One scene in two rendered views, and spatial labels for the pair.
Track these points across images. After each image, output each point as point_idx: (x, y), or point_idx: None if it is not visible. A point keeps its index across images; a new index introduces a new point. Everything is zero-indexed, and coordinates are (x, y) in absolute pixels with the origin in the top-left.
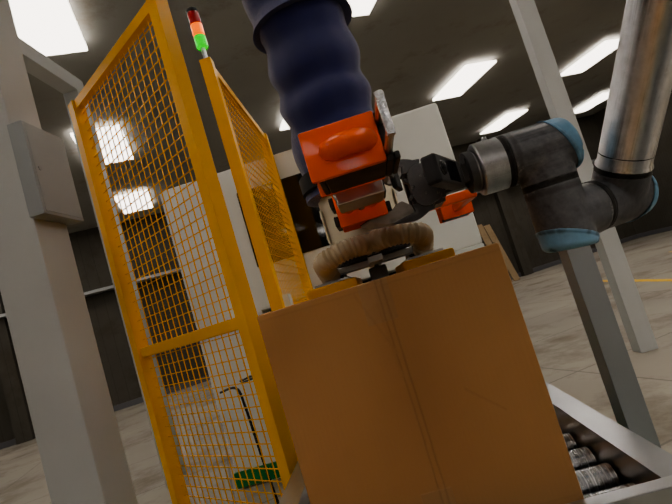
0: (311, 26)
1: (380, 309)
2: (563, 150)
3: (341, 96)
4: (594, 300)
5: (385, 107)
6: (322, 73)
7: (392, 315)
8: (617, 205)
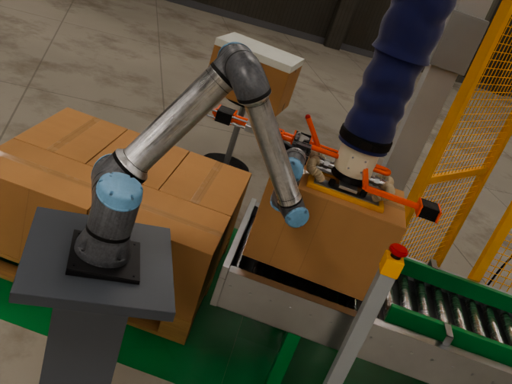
0: (372, 60)
1: None
2: None
3: (356, 100)
4: (365, 299)
5: None
6: (362, 84)
7: None
8: (278, 205)
